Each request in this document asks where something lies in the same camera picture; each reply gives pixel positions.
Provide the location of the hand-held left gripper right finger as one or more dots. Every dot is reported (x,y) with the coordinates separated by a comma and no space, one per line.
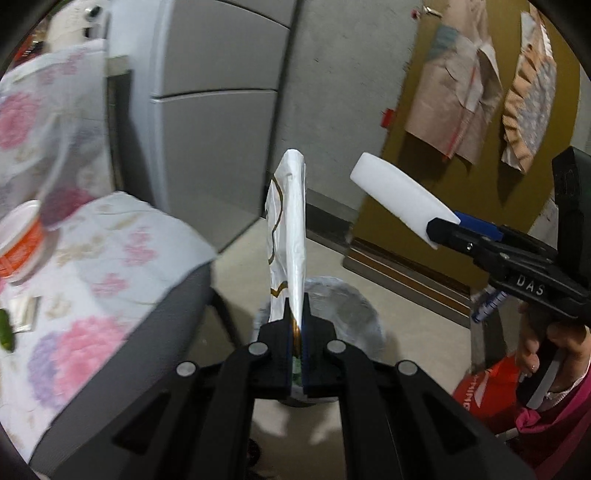
(307,350)

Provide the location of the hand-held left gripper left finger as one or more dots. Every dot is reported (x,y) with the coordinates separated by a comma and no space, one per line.
(288,344)

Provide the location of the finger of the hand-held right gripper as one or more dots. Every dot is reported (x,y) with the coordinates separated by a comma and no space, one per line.
(478,225)
(461,242)

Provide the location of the trash bin with clear liner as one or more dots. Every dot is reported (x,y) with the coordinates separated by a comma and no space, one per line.
(346,314)

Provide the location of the white foam piece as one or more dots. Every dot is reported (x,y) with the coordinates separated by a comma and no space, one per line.
(397,189)

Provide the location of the white gold-printed wrapper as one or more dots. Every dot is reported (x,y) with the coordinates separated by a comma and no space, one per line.
(288,221)

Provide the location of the green plastic item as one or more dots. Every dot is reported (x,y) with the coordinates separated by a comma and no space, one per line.
(5,330)

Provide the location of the orange white foam bowl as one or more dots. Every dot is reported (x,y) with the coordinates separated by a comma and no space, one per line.
(23,244)

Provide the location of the person's right forearm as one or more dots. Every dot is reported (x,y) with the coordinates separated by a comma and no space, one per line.
(554,429)

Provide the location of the person's right hand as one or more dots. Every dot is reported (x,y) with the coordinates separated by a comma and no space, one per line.
(575,346)

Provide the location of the olive yellow door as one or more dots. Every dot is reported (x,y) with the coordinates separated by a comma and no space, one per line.
(489,194)

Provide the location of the grey orange striped doormat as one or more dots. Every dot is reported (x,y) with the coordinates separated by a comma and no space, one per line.
(415,281)

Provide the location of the hanging paper fan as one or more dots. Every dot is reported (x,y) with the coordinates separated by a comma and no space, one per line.
(528,101)

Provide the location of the beige hanging bag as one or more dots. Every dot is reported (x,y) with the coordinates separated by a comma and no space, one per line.
(450,92)

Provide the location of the red printed bag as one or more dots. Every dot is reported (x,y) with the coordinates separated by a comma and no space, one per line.
(489,392)

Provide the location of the floral printed cloth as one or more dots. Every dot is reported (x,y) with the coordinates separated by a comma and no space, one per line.
(27,124)
(120,277)

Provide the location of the metal door hook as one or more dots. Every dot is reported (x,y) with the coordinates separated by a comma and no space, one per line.
(431,10)

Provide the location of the grey refrigerator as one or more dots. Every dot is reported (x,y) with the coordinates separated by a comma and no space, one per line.
(207,138)

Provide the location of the small silver packet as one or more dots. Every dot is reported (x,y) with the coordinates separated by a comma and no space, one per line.
(25,314)

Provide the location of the white round appliance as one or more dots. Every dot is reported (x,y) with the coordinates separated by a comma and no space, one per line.
(74,23)

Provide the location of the red wall hook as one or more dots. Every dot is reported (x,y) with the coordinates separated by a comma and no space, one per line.
(388,118)

